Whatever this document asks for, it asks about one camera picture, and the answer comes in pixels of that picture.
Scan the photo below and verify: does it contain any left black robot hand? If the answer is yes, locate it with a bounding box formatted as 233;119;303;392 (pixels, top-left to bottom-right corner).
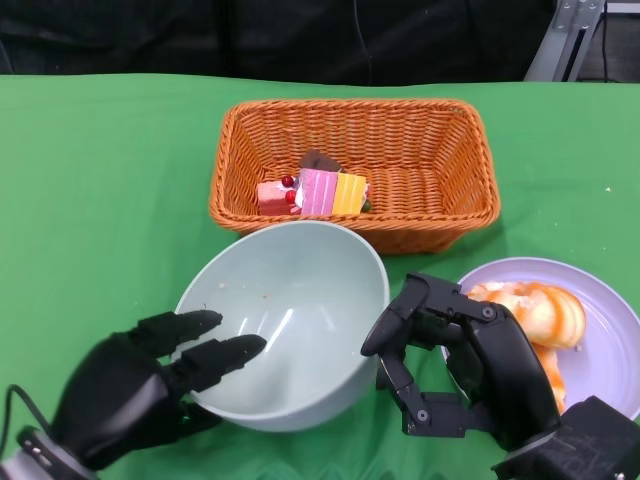
49;309;269;471

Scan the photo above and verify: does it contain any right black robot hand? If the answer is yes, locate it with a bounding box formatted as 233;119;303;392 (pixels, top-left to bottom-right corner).
360;272;561;451

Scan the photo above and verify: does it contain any orange striped bread roll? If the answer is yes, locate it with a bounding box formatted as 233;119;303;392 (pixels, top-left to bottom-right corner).
467;281;588;350
532;343;569;415

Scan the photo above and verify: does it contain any grey metal bowl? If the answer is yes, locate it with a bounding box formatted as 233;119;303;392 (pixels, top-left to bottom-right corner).
172;221;391;434

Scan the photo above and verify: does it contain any yellow cake slice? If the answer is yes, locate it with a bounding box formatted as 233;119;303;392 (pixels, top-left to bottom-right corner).
332;172;372;216

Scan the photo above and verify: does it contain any salmon pink cake slice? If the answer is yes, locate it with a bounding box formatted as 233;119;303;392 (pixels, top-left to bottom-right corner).
256;175;303;217

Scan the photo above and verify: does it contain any magenta cake slice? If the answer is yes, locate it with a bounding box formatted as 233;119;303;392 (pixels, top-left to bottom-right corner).
293;167;341;217

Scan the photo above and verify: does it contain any chocolate cake slice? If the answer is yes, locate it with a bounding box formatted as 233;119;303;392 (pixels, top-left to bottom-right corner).
298;148;341;172

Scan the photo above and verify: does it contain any lilac round plate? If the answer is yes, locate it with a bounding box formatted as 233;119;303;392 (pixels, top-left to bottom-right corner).
442;257;640;421

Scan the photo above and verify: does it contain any orange wicker basket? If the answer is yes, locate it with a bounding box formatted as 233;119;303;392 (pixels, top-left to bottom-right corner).
208;98;503;255

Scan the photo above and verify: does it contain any green tablecloth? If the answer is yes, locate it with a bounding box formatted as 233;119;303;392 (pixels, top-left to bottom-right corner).
0;73;640;480

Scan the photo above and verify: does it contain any black backdrop cloth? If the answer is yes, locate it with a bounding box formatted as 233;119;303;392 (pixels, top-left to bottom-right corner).
0;0;561;89

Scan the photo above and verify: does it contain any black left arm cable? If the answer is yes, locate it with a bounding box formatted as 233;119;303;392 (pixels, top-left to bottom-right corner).
0;383;54;456

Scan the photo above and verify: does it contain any aluminium frame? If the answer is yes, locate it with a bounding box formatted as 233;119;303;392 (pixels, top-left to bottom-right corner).
523;0;609;82

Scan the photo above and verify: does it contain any thin black cable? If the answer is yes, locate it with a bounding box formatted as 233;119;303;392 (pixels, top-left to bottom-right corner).
601;14;613;82

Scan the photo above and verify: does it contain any black hanging cable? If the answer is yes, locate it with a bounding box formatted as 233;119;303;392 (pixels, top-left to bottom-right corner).
353;0;376;85

